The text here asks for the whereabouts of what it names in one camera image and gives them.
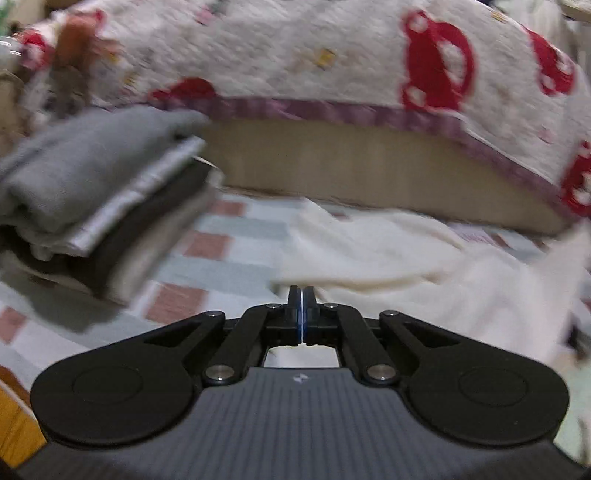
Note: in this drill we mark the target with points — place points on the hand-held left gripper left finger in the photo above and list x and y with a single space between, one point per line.
292 314

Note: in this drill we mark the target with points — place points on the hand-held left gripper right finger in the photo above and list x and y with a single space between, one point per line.
310 314

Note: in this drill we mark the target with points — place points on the cream white shirt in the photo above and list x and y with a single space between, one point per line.
415 263

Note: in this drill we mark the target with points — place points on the beige folded garment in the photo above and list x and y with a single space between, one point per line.
143 272

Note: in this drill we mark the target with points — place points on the black folded garment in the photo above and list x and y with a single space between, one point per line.
152 226

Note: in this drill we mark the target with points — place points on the light grey folded garment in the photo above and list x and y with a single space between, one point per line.
129 203

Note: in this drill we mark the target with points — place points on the white quilted bedspread red print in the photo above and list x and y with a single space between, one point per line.
300 55

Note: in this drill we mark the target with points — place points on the brown object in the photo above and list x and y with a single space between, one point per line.
74 37

